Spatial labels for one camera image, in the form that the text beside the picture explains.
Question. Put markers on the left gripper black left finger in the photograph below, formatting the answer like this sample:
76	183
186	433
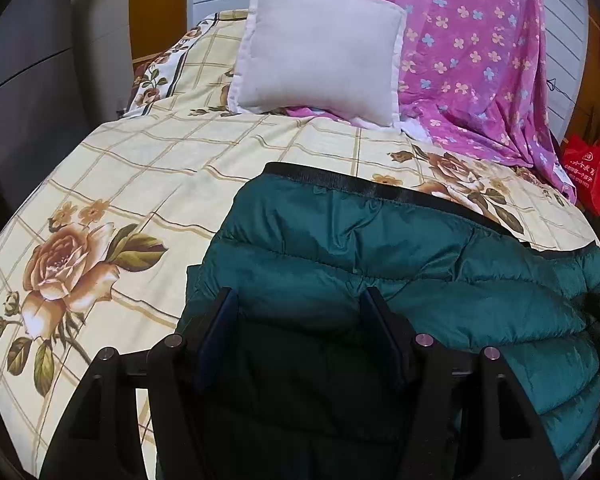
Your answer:
98	436

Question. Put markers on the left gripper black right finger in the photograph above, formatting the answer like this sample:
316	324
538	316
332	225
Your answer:
467	415

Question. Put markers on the dark green puffer jacket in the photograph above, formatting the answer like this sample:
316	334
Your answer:
302	244

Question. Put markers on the red shopping bag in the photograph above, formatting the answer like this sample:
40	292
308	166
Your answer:
581	160

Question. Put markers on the floral cream bed quilt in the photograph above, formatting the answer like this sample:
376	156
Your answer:
97	255

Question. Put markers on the pink floral sheet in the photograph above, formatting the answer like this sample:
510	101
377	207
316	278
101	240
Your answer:
473	72

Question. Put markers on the grey refrigerator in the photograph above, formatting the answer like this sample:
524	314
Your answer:
65	68

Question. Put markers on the white square pillow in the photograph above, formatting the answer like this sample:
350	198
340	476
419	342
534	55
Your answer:
340	56

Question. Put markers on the white slatted headboard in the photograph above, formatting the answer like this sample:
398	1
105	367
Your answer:
566	45

